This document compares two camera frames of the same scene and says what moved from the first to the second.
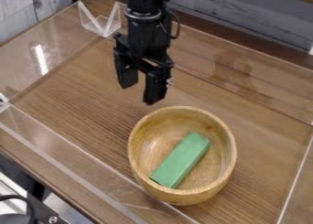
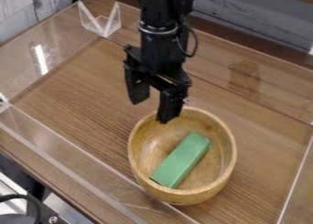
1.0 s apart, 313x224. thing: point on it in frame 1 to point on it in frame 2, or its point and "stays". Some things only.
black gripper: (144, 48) to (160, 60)
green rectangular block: (179, 159) stays
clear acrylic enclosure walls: (211, 157) stays
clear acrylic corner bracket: (102, 25) stays
